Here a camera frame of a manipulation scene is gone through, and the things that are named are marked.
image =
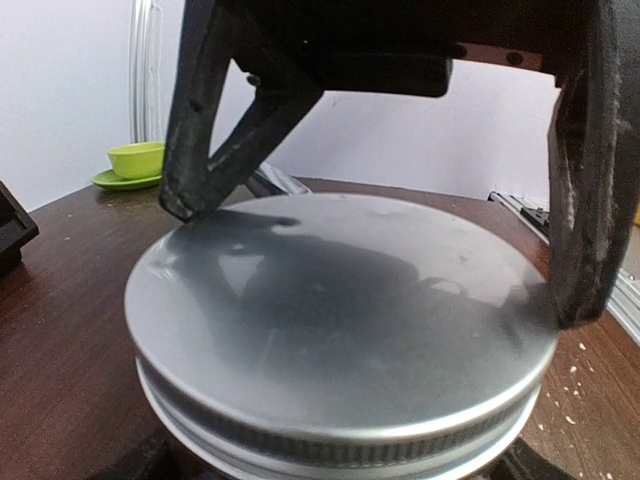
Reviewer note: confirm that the metal scoop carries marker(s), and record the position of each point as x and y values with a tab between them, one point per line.
268	180

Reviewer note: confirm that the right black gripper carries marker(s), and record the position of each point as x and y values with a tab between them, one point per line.
408	47

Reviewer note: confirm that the right aluminium frame post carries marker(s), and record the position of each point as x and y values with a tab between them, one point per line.
146	105

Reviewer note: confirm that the black three-compartment candy tray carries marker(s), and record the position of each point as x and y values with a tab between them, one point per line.
17	228

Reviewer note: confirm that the green bowl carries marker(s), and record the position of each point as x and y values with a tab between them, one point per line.
138	160

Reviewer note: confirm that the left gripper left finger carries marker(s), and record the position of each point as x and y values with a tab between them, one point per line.
152	459

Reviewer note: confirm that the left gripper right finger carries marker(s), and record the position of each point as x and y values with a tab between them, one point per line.
521	462

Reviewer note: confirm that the clear plastic lid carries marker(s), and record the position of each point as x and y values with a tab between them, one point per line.
339	336

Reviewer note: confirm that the green saucer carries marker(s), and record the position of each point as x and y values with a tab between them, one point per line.
109	180

